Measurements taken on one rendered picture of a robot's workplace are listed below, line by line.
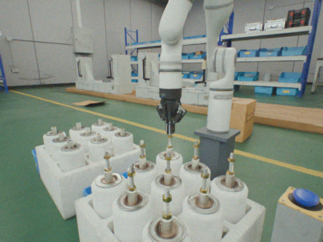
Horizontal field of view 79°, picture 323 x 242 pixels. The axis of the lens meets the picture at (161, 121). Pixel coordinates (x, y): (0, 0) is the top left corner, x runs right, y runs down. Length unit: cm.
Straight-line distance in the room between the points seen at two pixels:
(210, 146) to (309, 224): 47
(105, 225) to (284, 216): 40
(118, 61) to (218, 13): 317
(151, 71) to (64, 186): 269
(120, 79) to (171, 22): 324
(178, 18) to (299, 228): 55
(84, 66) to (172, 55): 445
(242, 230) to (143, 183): 28
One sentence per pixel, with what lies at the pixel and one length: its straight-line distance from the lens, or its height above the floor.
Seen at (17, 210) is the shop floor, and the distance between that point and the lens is 105.
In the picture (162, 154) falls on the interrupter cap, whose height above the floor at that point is 25.
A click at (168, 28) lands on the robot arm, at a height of 66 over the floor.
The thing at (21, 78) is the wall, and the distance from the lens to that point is 682.
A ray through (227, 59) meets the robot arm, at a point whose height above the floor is 59.
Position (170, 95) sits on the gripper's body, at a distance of 62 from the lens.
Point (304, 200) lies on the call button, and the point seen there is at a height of 33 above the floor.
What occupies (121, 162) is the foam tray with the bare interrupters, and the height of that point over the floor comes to 15.
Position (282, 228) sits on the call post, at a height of 26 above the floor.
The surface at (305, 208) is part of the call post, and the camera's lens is 46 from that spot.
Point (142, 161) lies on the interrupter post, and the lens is 63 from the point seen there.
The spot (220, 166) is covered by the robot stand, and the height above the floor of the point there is 17.
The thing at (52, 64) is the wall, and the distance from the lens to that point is 707.
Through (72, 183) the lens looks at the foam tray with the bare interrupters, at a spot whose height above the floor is 14.
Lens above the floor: 56
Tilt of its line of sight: 15 degrees down
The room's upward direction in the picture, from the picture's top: straight up
